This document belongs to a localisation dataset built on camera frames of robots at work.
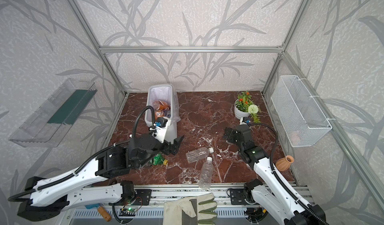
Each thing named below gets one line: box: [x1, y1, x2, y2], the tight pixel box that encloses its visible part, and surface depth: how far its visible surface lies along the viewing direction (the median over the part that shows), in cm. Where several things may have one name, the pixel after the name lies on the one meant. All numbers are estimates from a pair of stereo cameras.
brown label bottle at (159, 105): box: [152, 100, 171, 111], surface depth 88 cm
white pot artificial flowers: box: [234, 90, 261, 124], surface depth 96 cm
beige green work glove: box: [163, 192, 218, 225], surface depth 71 cm
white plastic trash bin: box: [144, 84, 178, 144], surface depth 89 cm
